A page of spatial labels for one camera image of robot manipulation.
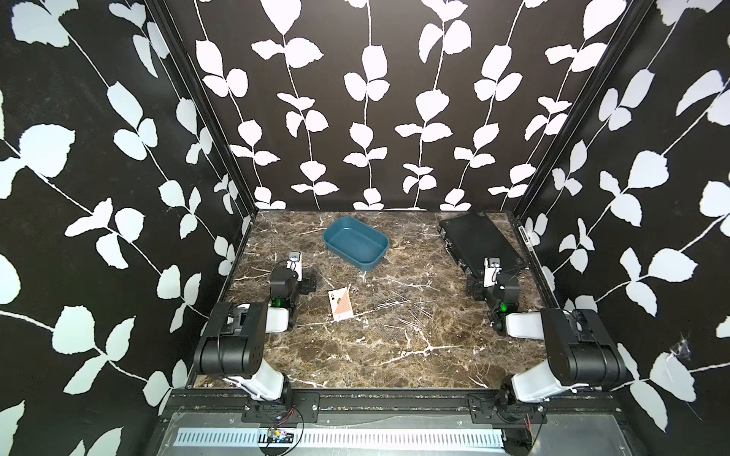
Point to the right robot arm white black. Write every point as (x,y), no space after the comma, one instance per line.
(580,352)

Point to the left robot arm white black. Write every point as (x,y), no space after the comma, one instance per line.
(232,344)

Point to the playing card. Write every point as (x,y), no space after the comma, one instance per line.
(341,305)

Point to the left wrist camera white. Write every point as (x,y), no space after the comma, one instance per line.
(294,263)

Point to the small circuit board with wires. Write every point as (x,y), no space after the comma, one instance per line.
(285,433)

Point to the black carrying case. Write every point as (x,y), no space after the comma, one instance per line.
(471,238)

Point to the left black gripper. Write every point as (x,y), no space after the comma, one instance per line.
(307,283)

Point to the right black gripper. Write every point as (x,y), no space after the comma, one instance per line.
(476,287)

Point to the steel nail pile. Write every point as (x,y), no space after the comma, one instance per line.
(393,310)

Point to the white perforated strip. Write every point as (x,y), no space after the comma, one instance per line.
(360,439)

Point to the black front rail base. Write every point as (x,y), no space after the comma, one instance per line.
(478,406)

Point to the teal plastic storage box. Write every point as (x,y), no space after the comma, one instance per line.
(357,243)

